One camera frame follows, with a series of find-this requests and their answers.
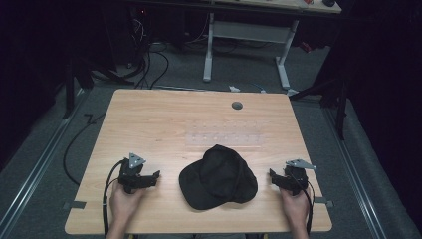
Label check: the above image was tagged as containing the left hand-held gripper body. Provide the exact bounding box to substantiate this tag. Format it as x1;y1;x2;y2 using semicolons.
117;152;151;195

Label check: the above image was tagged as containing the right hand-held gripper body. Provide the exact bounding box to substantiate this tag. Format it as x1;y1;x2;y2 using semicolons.
278;158;317;197

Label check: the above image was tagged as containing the person's right hand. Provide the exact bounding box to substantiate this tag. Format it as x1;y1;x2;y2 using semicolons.
280;185;313;231

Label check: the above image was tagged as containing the person's left hand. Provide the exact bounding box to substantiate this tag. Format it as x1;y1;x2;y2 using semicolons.
108;180;147;231

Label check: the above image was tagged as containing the grey tape strip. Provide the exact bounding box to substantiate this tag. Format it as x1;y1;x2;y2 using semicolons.
62;200;88;211
313;196;334;209

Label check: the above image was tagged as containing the black baseball cap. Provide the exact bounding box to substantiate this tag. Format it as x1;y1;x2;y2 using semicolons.
178;143;259;211

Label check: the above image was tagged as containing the clear plastic sheet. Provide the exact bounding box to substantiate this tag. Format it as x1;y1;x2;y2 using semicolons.
184;120;266;147

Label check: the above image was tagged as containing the black metal stand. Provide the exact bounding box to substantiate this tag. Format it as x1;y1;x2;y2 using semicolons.
61;58;135;120
288;78;350;141

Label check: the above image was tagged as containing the white-legged wooden desk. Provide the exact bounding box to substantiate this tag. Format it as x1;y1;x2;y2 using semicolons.
132;0;343;92

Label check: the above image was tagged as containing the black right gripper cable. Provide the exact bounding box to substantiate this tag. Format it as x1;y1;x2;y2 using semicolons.
289;173;316;236

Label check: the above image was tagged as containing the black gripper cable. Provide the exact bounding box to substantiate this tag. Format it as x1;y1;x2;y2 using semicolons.
289;173;316;236
102;159;126;238

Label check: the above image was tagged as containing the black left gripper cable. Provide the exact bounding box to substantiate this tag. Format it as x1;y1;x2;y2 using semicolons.
102;159;126;238

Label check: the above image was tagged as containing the metal floor rail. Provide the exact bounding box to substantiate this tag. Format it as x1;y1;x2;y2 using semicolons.
0;87;92;236
322;106;390;239

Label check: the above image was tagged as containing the black floor cable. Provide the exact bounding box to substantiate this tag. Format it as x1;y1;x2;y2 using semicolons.
62;112;107;187

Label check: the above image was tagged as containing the blue cable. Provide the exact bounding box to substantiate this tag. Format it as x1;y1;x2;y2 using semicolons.
251;82;268;95

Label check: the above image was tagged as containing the bundle of black cables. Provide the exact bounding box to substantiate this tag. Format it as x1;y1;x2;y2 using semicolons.
127;16;171;91

